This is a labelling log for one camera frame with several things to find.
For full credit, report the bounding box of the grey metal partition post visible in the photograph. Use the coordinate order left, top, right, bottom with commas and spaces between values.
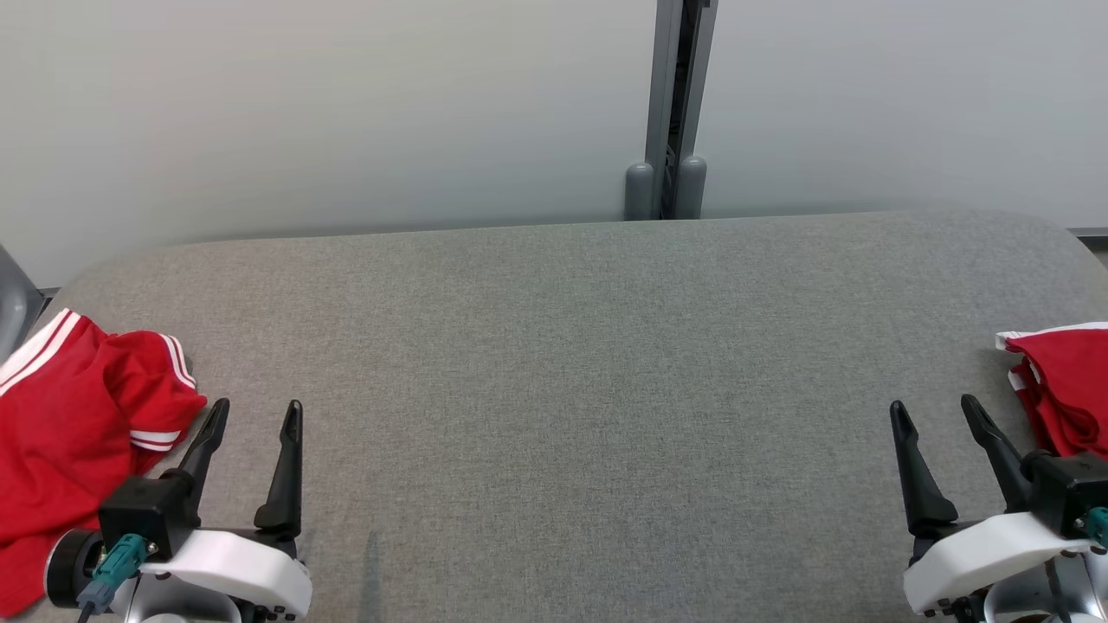
0, 245, 46, 364
645, 0, 719, 220

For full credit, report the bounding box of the grey cylindrical post foot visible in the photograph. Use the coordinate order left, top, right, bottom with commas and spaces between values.
675, 156, 708, 220
624, 162, 656, 222

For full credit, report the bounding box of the red white basketball jersey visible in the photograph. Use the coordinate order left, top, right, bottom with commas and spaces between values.
0, 309, 209, 612
994, 322, 1108, 460

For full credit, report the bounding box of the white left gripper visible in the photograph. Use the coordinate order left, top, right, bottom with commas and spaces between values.
137, 397, 313, 622

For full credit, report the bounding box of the teal connector with black cable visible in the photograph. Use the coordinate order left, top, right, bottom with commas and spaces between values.
76, 533, 151, 623

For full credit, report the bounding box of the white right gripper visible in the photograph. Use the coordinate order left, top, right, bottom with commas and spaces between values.
889, 393, 1096, 618

